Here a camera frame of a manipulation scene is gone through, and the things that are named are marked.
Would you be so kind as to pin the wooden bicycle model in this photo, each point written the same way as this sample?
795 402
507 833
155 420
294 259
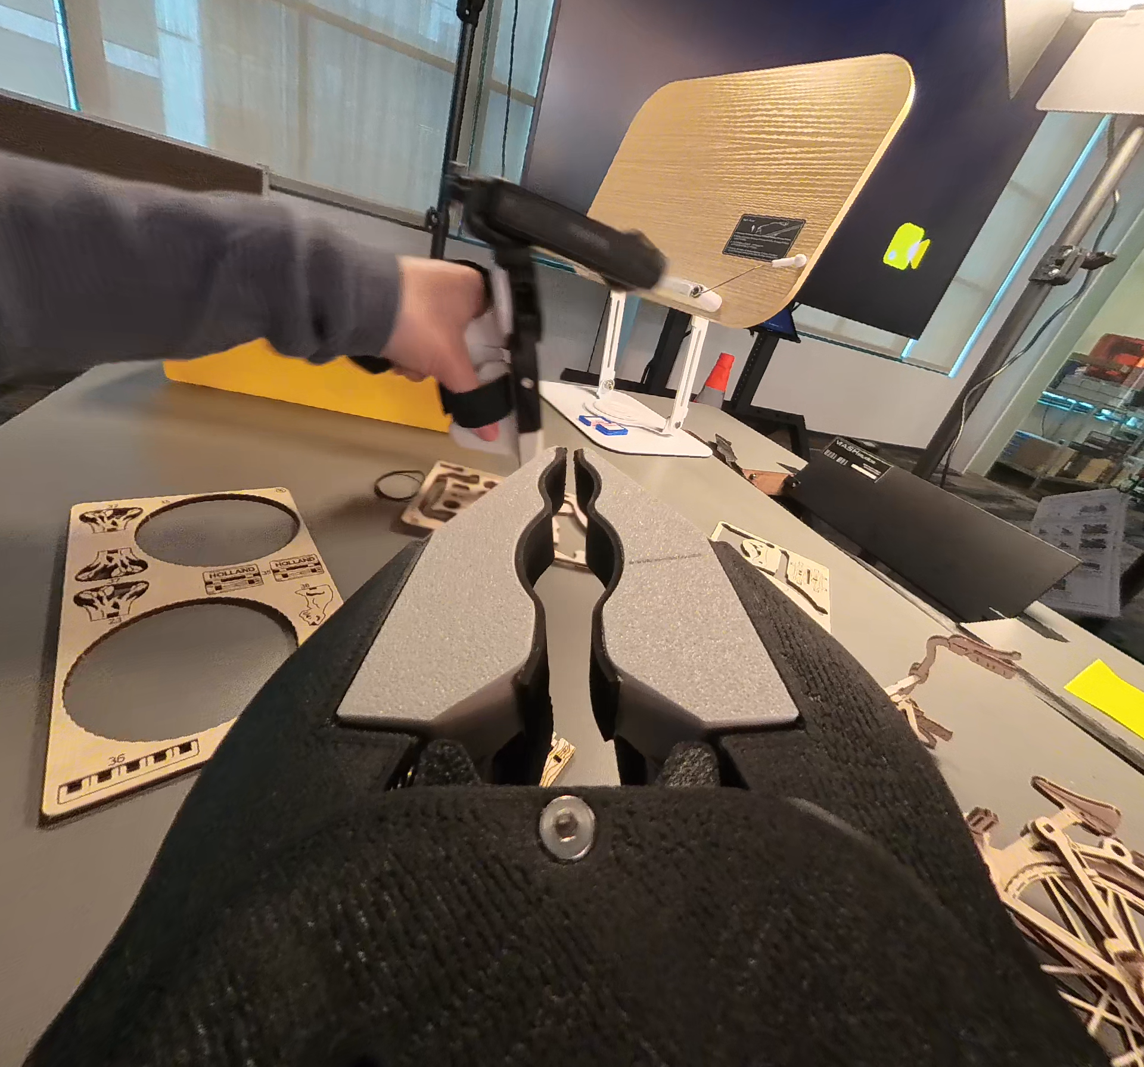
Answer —
1072 906

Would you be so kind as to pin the softbox light panel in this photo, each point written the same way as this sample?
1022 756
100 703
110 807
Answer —
1054 20

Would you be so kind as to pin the blue and white small object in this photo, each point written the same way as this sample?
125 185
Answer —
604 425

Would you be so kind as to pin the wooden laptop stand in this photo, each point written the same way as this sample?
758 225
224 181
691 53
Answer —
759 163

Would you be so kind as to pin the loose wooden model part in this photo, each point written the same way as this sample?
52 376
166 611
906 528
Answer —
969 651

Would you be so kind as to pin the person's left forearm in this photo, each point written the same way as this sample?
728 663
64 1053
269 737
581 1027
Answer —
178 270

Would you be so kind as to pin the yellow sticky note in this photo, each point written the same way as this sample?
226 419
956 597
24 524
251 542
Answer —
1108 693

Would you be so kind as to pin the wooden sheet with rounded cutouts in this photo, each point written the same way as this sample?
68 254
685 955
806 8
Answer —
446 494

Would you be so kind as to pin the black rubber band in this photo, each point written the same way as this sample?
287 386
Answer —
379 486

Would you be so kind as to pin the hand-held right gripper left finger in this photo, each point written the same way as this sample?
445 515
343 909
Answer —
446 629

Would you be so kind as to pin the person's left hand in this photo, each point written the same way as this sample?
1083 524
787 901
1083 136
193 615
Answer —
428 316

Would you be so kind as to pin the yellow plastic bin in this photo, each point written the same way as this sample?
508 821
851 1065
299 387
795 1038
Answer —
303 383

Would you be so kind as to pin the large dark screen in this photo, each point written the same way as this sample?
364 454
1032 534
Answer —
714 2

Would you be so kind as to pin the wooden sheet with round holes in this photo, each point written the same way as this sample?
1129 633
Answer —
89 754

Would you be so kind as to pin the printed instruction paper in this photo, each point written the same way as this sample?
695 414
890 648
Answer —
1086 548

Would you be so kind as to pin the orange traffic cone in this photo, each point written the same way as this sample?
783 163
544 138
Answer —
717 383

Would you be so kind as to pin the metal light stand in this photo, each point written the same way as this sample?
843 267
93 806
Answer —
1054 270

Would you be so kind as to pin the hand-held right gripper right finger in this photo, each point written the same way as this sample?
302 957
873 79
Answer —
696 637

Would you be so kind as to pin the flat black box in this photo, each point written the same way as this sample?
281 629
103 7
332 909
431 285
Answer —
938 530

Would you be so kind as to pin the wooden sheet with printed label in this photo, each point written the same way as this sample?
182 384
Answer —
795 570

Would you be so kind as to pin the black tripod pole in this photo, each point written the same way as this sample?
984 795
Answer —
469 56

